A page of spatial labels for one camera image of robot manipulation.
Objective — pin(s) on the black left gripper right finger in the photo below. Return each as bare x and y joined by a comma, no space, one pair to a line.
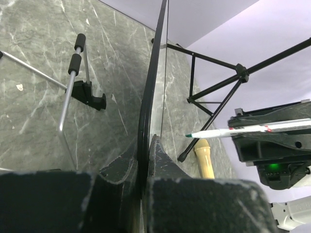
177,203

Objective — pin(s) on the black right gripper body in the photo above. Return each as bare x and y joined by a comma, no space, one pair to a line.
281,176

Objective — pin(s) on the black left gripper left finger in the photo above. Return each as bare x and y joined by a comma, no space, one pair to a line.
105,201

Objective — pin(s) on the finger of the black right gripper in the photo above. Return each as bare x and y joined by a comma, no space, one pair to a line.
261,148
293,111

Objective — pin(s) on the white marker pen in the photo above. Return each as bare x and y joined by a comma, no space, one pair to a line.
274,127

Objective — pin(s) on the white whiteboard with black frame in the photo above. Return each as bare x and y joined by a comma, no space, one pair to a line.
152,106

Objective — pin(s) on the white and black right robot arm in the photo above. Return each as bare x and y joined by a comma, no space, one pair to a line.
289,214

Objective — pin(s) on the beige microphone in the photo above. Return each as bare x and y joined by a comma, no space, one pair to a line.
202,152

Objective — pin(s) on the black perforated music stand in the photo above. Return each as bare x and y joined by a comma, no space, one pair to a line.
241,76

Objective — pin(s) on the silver wire whiteboard easel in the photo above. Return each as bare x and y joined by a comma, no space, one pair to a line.
49,122

